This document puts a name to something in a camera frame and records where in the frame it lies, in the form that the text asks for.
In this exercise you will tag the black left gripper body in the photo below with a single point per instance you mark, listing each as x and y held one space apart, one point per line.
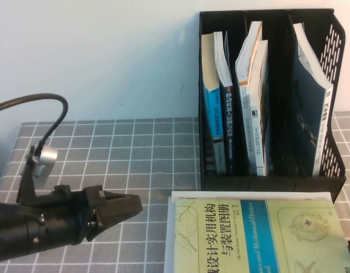
70 216

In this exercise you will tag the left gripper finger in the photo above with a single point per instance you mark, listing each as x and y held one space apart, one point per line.
121 212
124 199

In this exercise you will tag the yellow-green mechanical devices book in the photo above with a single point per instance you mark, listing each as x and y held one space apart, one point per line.
277 241

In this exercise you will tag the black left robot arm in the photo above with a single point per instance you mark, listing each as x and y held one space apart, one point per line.
13 230

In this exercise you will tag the black plastic book stand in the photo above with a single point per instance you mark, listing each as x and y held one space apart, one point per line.
277 185

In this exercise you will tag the cyan-spine book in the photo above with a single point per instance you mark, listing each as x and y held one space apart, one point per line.
213 113

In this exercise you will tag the dark-cover white-spine car book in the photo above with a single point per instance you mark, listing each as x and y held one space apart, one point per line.
324 119

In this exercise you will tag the navy-spine book white characters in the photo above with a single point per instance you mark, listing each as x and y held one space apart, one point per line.
229 119

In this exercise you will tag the white-spine blue-cover book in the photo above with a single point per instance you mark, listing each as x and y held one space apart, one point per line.
258 136

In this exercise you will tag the orange-edged grey-spine book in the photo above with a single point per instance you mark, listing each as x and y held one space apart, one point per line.
245 108

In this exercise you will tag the grey checked tablecloth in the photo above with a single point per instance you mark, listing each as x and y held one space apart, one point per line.
106 159

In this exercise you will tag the white magazine with man portrait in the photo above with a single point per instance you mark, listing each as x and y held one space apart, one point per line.
249 194

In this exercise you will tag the black left camera bracket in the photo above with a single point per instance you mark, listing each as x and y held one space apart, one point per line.
27 185

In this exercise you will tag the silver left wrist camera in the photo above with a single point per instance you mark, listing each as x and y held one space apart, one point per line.
45 163

